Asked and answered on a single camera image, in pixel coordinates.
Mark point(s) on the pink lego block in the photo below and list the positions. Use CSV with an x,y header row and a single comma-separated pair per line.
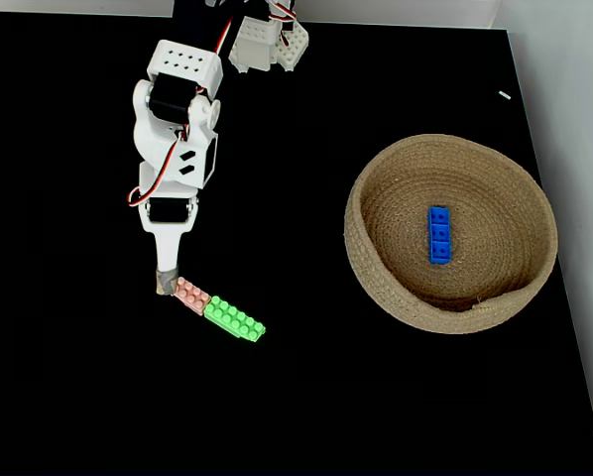
x,y
192,296

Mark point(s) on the green lego block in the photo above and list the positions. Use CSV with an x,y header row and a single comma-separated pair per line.
x,y
234,320

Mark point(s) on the blue lego block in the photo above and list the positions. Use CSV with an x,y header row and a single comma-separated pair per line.
x,y
439,235

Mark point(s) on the small white tape piece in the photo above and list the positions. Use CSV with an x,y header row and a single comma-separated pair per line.
x,y
505,95

